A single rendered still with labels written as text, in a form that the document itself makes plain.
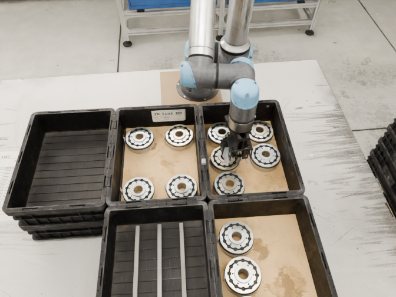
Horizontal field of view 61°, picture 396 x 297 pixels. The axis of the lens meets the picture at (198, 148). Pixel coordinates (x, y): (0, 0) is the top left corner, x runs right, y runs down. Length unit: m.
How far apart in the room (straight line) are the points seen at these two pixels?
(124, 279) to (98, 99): 0.89
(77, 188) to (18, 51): 2.33
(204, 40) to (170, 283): 0.70
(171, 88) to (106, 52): 1.67
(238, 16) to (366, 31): 2.47
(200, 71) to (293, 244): 0.58
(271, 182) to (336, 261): 0.33
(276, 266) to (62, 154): 0.83
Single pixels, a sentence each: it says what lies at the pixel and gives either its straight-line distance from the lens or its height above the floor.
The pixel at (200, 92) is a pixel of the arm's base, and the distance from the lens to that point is 1.43.
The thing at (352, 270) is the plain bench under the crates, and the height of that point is 0.70.
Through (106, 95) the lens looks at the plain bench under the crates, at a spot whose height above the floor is 0.70.
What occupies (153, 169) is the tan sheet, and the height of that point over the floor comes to 0.83.
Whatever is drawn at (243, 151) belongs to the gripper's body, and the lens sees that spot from 1.05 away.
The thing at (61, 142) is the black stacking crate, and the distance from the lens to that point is 1.34.
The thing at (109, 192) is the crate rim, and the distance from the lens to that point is 1.04.
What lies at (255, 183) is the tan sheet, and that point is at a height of 0.83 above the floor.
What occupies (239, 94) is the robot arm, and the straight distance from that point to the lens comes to 0.89.
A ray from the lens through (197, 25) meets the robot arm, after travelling 1.02.
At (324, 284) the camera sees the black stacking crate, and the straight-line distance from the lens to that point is 1.00.
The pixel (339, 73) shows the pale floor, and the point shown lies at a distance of 3.02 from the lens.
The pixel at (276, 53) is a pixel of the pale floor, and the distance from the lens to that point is 3.07.
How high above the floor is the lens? 1.81
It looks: 53 degrees down
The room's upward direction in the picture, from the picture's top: straight up
